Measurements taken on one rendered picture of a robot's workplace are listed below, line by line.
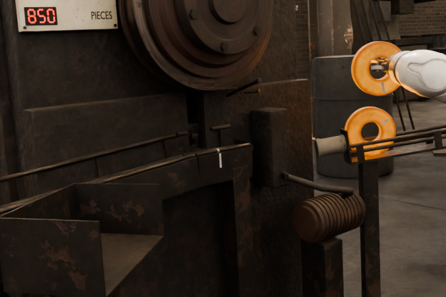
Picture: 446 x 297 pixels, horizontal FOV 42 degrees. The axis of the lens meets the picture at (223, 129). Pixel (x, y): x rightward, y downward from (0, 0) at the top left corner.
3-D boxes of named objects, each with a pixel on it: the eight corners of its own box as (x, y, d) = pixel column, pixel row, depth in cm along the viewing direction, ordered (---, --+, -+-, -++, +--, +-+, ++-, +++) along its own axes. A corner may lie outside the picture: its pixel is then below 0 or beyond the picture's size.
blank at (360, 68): (346, 47, 170) (350, 47, 167) (399, 36, 171) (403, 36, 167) (355, 99, 173) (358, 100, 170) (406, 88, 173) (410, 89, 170)
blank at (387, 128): (363, 164, 186) (366, 166, 183) (334, 126, 184) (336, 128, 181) (402, 134, 186) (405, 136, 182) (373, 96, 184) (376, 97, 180)
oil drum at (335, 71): (299, 172, 455) (295, 57, 442) (349, 160, 491) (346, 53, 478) (360, 183, 408) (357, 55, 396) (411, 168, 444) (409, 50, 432)
